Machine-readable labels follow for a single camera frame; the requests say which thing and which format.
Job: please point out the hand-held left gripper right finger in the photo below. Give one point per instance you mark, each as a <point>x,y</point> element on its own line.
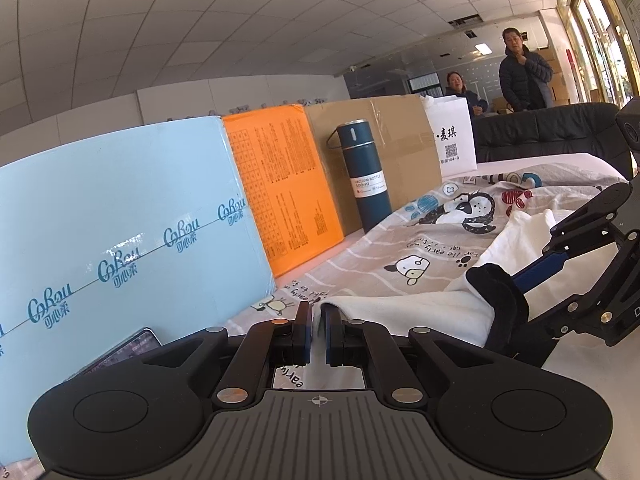
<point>330,336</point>

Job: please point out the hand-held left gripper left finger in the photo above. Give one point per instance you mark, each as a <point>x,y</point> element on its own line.
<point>304,335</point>

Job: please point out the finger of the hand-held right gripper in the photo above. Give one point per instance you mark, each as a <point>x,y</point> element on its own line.
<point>542,267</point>
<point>590,317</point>

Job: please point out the white and black garment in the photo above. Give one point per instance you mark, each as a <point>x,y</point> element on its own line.
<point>425,310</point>

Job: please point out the black leather sofa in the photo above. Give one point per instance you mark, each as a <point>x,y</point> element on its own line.
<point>550,132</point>

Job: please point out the stack of cardboard boxes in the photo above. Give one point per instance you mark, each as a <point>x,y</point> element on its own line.
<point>561,87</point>

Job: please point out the printed striped bedsheet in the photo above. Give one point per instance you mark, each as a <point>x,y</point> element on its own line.
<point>380,240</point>

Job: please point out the wooden framed window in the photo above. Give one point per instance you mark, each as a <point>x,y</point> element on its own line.
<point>600,25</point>

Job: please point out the orange cardboard box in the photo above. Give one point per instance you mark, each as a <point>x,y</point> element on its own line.
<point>280,180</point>

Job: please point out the white paper bag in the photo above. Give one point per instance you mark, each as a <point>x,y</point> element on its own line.
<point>452,135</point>

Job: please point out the dark blue vacuum bottle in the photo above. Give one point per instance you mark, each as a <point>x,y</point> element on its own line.
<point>367,175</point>

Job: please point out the black smartphone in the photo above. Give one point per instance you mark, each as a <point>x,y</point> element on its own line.
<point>125,352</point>

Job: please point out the brown cardboard box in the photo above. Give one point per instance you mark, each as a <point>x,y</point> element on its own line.
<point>400,135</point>

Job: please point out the large light blue box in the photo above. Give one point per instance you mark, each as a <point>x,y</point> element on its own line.
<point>125,200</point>

